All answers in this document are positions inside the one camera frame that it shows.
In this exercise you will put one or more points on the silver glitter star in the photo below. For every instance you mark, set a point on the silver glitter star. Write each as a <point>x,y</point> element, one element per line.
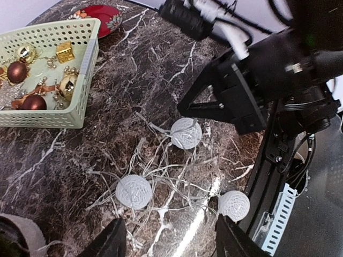
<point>9,93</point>

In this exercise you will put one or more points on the gold gift box ornament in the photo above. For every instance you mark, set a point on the gold gift box ornament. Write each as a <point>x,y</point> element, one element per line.
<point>64,52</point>

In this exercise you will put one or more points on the black front table rail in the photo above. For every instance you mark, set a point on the black front table rail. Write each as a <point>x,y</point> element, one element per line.
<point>269,172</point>

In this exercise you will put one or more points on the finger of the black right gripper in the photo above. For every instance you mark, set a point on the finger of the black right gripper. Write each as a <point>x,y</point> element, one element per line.
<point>208,77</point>
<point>214,111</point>

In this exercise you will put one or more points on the white woven light ball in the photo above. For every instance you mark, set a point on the white woven light ball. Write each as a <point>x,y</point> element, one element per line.
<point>234,204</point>
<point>134,191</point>
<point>186,133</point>

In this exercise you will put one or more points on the small green christmas tree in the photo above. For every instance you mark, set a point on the small green christmas tree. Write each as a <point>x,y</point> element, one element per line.
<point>21,237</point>

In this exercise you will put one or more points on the brown matte bauble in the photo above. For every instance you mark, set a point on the brown matte bauble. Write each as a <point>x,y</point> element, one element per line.
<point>17,72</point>
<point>34,102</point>

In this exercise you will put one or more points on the white slotted cable duct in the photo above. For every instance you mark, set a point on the white slotted cable duct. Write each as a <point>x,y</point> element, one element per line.
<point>281,215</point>

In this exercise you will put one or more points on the pale green perforated basket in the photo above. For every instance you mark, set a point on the pale green perforated basket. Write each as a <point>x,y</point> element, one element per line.
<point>45,73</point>

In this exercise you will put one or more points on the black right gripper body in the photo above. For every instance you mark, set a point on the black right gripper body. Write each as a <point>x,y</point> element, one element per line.
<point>277,67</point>

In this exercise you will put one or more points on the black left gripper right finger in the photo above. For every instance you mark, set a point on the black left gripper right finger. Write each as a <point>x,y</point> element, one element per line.
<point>232,241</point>

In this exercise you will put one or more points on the gold shiny bauble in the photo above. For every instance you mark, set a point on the gold shiny bauble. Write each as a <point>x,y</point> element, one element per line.
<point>26,53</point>
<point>67,86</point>

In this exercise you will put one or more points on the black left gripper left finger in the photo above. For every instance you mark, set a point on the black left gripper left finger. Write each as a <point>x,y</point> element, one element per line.
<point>111,242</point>

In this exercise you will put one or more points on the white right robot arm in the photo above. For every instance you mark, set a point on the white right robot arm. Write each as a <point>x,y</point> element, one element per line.
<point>318,24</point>

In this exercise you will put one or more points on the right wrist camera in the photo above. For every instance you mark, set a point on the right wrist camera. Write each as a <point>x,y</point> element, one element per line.
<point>189,21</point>

